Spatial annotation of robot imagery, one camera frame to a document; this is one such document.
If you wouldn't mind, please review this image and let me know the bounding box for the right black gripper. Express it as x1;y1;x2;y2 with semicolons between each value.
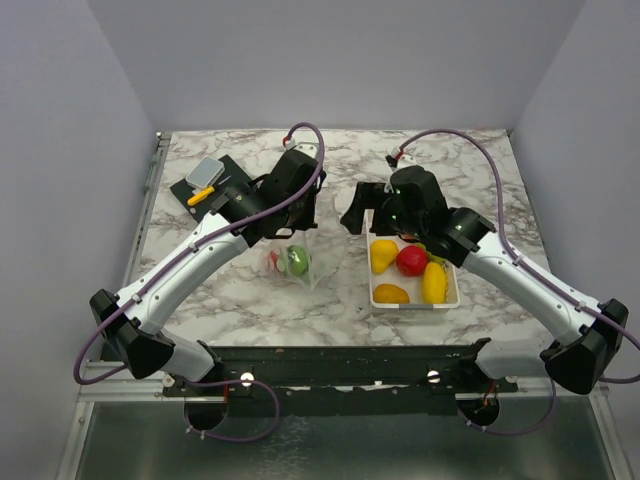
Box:
341;180;425;240

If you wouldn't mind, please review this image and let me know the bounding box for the red apple toy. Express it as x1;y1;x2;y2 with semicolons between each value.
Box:
395;245;429;277

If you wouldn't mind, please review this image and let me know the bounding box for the clear zip top bag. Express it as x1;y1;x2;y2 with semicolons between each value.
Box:
259;192;349;290

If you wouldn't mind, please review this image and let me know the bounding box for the yellow lemon toy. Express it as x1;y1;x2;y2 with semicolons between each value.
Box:
422;262;448;304

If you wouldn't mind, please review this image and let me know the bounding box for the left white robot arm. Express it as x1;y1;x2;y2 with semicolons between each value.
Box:
89;148;326;395

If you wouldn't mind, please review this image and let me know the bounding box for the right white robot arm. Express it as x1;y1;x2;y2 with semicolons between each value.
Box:
340;166;629;395

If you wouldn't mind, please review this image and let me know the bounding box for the grey plastic box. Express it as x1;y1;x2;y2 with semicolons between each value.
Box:
185;157;225;190

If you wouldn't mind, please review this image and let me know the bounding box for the green pear toy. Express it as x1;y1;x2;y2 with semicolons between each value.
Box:
426;249;447;265

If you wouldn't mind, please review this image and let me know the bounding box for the yellow orange mango toy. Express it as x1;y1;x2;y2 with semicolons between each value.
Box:
372;283;410;304

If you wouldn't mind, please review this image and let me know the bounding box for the white plastic basket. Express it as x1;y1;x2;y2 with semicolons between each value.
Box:
366;231;460;310

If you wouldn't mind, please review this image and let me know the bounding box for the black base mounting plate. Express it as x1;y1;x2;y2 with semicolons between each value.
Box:
154;339;516;416

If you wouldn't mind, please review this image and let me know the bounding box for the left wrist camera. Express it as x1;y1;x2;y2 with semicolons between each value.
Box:
283;139;318;158

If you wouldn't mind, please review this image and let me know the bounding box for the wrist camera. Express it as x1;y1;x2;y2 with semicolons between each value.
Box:
283;139;318;158
385;152;418;172

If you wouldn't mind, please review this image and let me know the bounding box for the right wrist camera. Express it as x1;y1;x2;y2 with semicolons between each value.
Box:
385;152;418;172

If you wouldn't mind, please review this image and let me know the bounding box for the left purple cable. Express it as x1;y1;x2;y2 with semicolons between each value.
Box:
73;122;326;444

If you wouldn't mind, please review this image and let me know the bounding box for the purple cable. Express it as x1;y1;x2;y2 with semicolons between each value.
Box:
385;128;640;435
73;122;326;444

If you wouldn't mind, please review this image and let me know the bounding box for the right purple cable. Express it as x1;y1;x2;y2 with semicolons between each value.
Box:
385;128;640;435

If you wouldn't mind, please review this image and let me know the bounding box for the aluminium rail frame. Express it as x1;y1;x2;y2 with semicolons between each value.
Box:
54;130;171;480

